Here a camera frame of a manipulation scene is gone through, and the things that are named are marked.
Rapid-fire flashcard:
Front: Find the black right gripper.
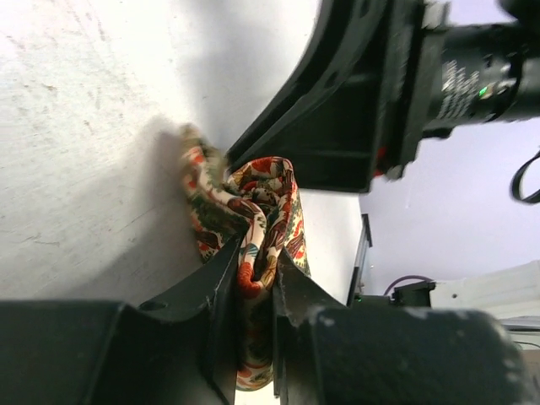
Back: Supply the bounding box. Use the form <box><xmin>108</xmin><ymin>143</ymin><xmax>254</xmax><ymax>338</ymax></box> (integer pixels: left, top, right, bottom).
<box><xmin>227</xmin><ymin>1</ymin><xmax>539</xmax><ymax>192</ymax></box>

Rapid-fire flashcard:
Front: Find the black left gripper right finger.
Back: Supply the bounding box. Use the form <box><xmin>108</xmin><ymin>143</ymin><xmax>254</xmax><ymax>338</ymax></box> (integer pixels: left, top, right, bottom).
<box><xmin>273</xmin><ymin>252</ymin><xmax>532</xmax><ymax>404</ymax></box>

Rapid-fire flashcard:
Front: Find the paisley patterned necktie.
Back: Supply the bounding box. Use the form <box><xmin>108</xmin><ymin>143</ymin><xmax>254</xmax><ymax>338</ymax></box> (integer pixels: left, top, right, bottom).
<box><xmin>179</xmin><ymin>124</ymin><xmax>311</xmax><ymax>392</ymax></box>

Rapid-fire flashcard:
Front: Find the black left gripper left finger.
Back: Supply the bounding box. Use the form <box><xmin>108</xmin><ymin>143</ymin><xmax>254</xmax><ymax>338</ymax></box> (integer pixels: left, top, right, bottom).
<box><xmin>1</xmin><ymin>239</ymin><xmax>240</xmax><ymax>404</ymax></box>

